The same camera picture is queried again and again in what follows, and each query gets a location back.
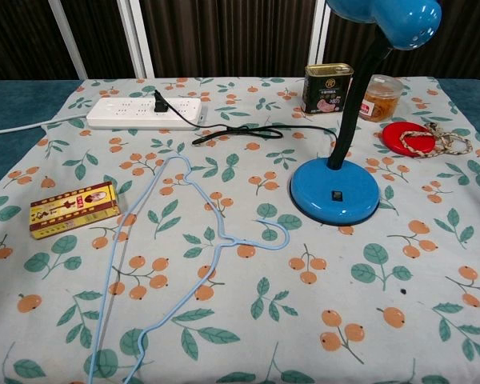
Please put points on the red round disc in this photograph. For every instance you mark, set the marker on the red round disc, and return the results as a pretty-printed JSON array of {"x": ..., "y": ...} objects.
[{"x": 392, "y": 136}]

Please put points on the blue desk lamp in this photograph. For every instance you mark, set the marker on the blue desk lamp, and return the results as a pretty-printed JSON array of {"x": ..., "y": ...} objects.
[{"x": 316, "y": 192}]

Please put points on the teal table cover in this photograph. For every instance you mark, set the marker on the teal table cover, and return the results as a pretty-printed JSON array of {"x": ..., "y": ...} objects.
[{"x": 20, "y": 104}]

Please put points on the white frame post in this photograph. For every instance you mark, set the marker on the white frame post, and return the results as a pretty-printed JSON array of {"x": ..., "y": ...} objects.
[
  {"x": 68, "y": 40},
  {"x": 321, "y": 32},
  {"x": 138, "y": 40}
]

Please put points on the white power strip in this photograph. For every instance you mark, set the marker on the white power strip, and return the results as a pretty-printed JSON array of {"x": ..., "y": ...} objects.
[{"x": 120, "y": 116}]

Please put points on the yellow red cardboard box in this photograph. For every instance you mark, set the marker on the yellow red cardboard box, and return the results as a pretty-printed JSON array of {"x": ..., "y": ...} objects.
[{"x": 72, "y": 208}]

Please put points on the floral orange fruit tablecloth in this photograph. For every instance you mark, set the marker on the floral orange fruit tablecloth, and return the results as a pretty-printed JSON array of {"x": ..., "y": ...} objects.
[{"x": 240, "y": 320}]

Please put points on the clear plastic snack jar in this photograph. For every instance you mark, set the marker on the clear plastic snack jar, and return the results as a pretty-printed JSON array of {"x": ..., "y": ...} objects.
[{"x": 382, "y": 104}]

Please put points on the black luncheon meat can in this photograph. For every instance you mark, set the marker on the black luncheon meat can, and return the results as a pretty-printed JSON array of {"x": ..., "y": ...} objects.
[{"x": 324, "y": 92}]

